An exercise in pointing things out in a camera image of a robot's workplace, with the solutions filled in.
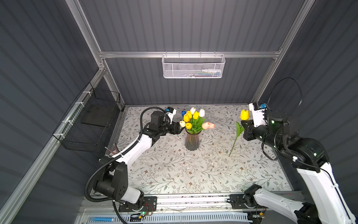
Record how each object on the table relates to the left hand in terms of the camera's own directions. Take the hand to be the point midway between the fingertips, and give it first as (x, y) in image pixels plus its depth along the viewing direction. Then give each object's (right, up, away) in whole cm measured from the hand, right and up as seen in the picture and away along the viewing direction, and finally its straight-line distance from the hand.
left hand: (183, 126), depth 81 cm
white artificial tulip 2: (-1, +2, -9) cm, 9 cm away
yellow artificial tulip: (+2, +1, -11) cm, 11 cm away
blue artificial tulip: (0, +8, -5) cm, 9 cm away
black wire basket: (-52, +1, -8) cm, 52 cm away
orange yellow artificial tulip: (+2, +5, -9) cm, 10 cm away
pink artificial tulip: (+14, +1, -8) cm, 16 cm away
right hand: (+27, +3, -22) cm, 35 cm away
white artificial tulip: (+5, +9, -5) cm, 11 cm away
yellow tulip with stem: (+3, +7, -7) cm, 10 cm away
